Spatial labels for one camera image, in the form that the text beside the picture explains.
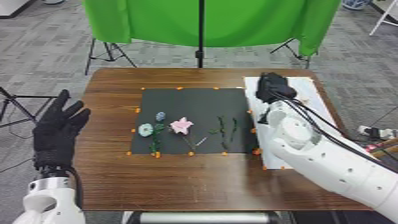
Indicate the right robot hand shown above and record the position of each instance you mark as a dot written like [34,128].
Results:
[274,86]

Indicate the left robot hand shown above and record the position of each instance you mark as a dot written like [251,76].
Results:
[53,133]

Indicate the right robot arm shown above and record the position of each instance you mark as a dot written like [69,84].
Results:
[307,146]

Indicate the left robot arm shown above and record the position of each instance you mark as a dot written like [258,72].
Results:
[50,200]

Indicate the white sheet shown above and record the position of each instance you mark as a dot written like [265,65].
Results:
[307,88]

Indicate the black tripod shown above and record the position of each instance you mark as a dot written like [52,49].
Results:
[11,103]

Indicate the black backdrop stand legs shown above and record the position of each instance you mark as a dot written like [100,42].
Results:
[110,50]
[291,48]

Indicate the dark mat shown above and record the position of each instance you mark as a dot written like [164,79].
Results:
[196,103]

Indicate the green sprig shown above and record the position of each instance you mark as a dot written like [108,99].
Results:
[222,133]
[233,128]

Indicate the pale teal flower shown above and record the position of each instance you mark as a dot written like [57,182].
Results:
[146,129]

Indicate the blue flower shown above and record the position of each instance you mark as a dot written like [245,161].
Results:
[160,116]

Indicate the pink flower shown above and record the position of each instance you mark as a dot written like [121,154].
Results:
[181,125]

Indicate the black stand pole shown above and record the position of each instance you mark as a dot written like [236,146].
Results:
[201,33]

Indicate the white power strip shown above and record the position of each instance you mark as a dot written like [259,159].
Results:
[373,132]

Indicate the white stand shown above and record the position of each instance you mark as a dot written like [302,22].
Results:
[384,18]

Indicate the pale grey bar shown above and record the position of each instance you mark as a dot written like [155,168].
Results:
[201,218]

